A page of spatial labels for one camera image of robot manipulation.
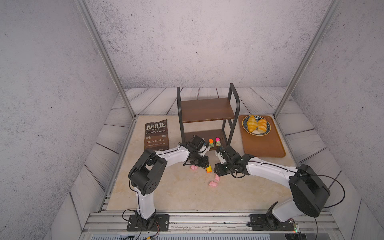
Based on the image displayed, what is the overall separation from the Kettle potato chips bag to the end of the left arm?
299 millimetres

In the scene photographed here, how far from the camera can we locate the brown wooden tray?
102 centimetres

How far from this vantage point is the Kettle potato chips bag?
1.04 m

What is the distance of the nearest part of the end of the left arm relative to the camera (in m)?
0.71

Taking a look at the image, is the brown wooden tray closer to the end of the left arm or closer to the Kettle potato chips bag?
the end of the left arm
